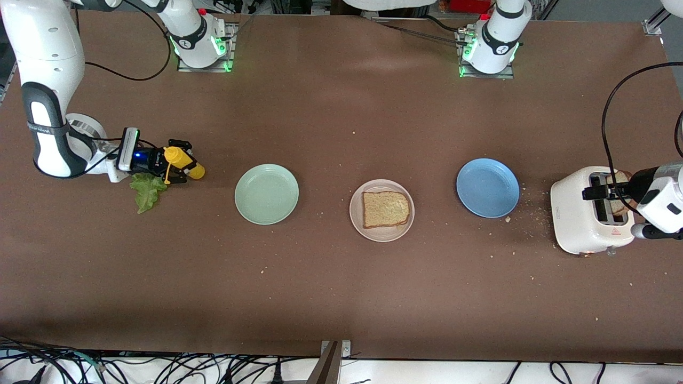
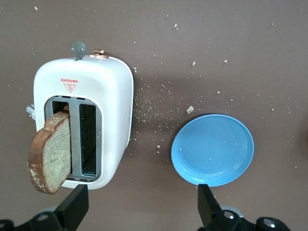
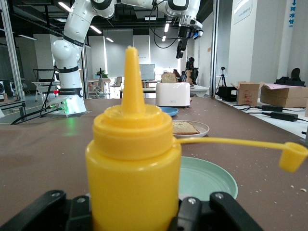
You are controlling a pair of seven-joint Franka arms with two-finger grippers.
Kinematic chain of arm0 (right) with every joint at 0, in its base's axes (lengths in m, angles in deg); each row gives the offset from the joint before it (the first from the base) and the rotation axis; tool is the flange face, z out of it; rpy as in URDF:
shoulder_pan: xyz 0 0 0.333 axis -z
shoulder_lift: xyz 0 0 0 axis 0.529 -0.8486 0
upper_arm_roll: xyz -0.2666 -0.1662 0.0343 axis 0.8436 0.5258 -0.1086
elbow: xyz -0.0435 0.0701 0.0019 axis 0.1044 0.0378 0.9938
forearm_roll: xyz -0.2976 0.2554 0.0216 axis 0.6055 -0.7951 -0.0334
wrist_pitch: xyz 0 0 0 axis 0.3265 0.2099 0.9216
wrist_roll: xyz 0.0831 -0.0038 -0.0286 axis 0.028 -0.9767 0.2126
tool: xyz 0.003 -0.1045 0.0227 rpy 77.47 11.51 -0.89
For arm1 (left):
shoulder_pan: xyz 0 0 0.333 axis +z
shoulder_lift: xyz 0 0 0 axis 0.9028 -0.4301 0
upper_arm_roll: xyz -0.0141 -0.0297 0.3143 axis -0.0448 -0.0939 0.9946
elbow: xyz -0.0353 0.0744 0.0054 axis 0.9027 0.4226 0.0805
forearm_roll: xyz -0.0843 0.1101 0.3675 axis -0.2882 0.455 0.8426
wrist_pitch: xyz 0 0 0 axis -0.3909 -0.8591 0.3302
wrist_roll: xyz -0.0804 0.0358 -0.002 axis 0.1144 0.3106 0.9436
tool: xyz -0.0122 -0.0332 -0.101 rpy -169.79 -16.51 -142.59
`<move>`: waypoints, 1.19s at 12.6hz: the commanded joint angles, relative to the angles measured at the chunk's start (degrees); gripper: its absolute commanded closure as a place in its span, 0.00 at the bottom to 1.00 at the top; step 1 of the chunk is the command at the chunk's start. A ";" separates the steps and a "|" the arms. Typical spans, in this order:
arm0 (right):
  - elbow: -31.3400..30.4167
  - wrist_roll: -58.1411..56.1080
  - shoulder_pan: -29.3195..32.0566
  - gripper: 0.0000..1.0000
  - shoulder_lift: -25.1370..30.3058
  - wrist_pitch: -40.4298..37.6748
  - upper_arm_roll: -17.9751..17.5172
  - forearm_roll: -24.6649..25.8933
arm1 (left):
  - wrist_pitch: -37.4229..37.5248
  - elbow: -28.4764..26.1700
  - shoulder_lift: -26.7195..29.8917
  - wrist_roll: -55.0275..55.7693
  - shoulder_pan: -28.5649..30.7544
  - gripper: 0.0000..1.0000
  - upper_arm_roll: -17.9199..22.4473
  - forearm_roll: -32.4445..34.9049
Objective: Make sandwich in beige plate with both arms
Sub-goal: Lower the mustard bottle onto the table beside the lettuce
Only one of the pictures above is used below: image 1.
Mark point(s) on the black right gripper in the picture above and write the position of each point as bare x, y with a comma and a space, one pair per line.
155, 160

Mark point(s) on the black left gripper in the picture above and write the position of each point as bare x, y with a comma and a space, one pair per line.
636, 180

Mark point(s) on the yellow mustard squeeze bottle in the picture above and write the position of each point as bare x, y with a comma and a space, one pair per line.
188, 164

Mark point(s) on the brown toast bread slice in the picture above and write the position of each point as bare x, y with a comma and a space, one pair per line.
620, 177
385, 209

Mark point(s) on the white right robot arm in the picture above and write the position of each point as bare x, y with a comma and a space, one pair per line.
48, 64

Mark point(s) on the mint green plate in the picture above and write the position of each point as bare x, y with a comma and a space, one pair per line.
267, 194

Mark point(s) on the blue plate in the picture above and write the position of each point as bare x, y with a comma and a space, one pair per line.
487, 188

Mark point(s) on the beige plate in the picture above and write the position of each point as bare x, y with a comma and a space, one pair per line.
356, 213

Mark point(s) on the white toaster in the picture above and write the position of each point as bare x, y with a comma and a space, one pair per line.
573, 213

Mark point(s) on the green lettuce leaf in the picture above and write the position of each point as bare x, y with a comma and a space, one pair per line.
147, 194

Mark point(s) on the brown table cover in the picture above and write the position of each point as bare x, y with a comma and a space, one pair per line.
341, 133

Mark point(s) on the red box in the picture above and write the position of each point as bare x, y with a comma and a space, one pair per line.
469, 5

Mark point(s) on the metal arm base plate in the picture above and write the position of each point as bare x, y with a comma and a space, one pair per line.
230, 53
507, 74

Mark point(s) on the aluminium frame profile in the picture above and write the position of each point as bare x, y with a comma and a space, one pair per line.
653, 26

